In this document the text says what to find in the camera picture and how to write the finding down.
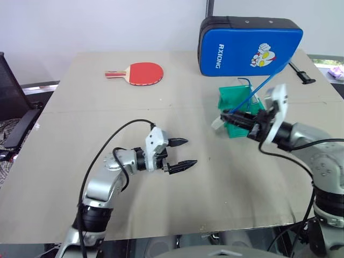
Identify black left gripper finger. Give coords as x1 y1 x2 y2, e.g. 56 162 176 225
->
168 137 190 148
168 159 198 176

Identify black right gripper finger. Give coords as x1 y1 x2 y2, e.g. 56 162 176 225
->
224 119 258 132
221 109 261 124

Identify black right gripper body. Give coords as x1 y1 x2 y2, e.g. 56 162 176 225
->
246 106 278 142

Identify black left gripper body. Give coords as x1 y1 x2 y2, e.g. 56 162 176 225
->
155 146 173 176

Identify white coupler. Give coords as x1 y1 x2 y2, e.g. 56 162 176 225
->
211 115 228 133

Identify blue cable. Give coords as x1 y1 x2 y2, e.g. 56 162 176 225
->
230 62 290 115

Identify green plastic bin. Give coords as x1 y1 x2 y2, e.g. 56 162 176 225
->
217 84 267 139

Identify blue RXIONG kick pad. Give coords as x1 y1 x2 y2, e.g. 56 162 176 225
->
197 15 304 77

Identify red table tennis paddle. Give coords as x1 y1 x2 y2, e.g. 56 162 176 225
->
104 62 165 87

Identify purple crumpled object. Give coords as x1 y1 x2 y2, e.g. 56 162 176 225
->
326 65 344 81

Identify patterned grey cloth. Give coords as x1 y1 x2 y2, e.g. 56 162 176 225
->
0 118 20 189

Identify black office chair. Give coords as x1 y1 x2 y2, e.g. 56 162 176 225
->
0 51 44 162

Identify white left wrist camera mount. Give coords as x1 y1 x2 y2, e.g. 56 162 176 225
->
145 126 169 173

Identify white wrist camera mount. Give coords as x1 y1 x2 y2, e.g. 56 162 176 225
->
145 126 169 173
264 83 289 144

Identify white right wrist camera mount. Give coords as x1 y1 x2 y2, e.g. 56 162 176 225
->
264 83 289 144

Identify black handled tool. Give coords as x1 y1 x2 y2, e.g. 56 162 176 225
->
288 61 316 85

